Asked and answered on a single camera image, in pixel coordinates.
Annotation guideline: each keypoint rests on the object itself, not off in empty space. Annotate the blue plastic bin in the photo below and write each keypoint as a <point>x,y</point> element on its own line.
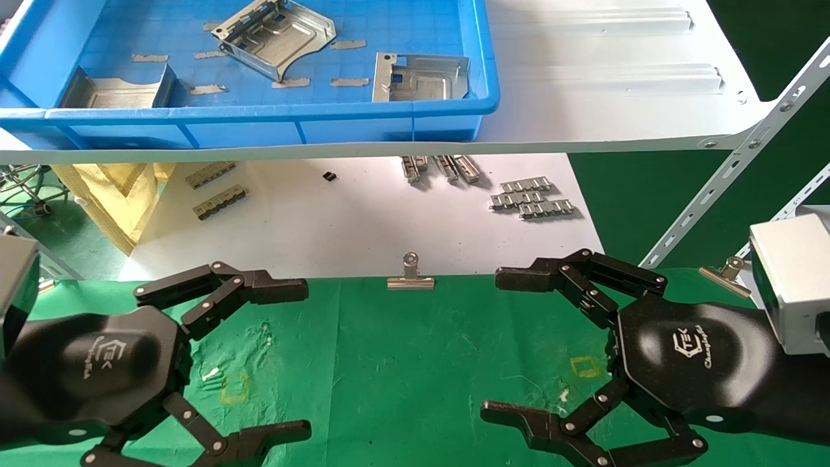
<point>259,123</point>

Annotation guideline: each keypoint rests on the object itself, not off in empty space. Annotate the long perforated diagonal strut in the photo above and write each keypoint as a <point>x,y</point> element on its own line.
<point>713,183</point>

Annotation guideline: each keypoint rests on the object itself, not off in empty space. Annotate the grey angled shelf bar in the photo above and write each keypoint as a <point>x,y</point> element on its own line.
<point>39,251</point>

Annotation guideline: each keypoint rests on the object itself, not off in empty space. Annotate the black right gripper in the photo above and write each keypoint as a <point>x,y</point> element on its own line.
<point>700,363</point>

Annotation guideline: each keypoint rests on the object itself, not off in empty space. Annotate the green table cloth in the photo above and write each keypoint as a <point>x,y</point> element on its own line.
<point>389,363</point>

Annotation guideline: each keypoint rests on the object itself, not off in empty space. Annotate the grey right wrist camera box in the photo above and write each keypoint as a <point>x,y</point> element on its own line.
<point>794,279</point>

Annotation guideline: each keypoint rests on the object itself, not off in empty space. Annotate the white metal shelf board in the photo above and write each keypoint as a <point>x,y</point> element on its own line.
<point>583,97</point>

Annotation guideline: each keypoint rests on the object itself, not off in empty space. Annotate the silver toothed metal strip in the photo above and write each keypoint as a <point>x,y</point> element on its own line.
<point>517,200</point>
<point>525,185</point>
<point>546,209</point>

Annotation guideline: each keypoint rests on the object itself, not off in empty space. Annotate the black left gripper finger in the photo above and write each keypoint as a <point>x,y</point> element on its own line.
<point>272,292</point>

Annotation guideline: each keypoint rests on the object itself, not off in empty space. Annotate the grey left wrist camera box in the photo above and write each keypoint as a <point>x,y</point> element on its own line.
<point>16,279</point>

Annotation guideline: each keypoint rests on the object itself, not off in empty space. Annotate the silver metal rail piece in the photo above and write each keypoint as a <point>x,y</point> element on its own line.
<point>446,167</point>
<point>410,170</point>
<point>468,168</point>

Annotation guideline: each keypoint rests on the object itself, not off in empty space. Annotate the yellow plastic bag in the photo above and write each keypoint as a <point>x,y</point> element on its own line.
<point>123,201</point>

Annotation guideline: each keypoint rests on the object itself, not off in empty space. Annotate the grey connector strip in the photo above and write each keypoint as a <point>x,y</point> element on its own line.
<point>220,202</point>
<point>211,175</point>

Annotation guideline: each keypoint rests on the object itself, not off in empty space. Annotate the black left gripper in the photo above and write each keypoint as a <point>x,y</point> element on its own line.
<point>97,370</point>

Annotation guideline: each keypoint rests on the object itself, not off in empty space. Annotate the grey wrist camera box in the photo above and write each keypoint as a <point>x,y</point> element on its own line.
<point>794,279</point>
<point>16,279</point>

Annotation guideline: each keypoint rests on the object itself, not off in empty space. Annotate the stamped sheet metal bracket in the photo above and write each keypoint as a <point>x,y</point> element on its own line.
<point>120,96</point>
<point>425,84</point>
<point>285,39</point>

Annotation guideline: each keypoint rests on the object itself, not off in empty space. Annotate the short perforated diagonal strut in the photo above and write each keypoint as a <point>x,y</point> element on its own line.
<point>807,192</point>

